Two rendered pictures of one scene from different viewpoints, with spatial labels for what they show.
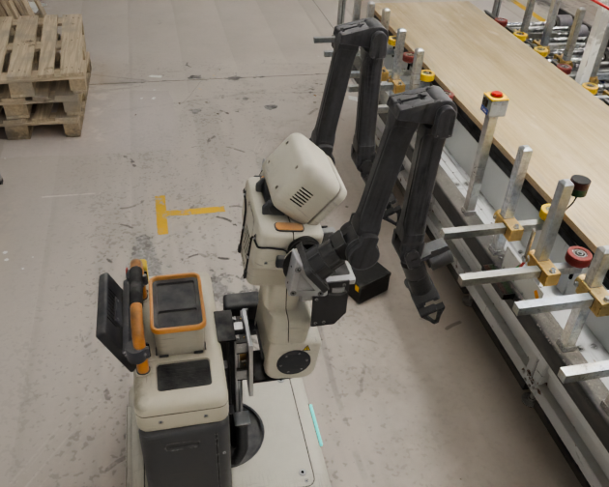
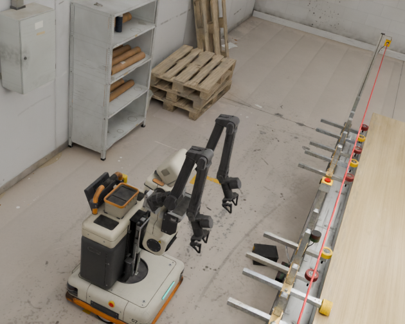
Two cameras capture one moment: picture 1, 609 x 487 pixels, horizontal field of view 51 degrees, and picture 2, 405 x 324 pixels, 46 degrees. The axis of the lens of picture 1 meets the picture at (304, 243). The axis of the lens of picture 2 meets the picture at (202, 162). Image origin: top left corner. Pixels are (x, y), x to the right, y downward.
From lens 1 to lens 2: 1.65 m
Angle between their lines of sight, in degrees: 26
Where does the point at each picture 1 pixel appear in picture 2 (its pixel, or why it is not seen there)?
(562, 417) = not seen: outside the picture
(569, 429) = not seen: outside the picture
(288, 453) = (145, 291)
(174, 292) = (125, 191)
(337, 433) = (187, 308)
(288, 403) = (164, 274)
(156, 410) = (87, 227)
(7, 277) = (113, 168)
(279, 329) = (150, 226)
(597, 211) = (351, 265)
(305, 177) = (168, 164)
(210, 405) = (106, 238)
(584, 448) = not seen: outside the picture
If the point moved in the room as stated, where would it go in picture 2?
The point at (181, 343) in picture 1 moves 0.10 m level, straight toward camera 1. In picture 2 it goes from (112, 210) to (104, 219)
